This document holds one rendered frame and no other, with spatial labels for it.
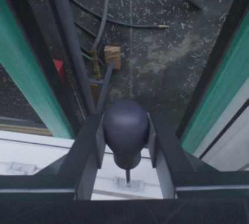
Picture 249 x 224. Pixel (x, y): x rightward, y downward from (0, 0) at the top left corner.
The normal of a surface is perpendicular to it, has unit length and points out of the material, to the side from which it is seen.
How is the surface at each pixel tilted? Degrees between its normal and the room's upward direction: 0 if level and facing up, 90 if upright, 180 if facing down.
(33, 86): 0
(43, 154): 90
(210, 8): 0
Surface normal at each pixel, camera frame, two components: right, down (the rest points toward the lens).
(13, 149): -0.03, -0.61
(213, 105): -0.14, 0.79
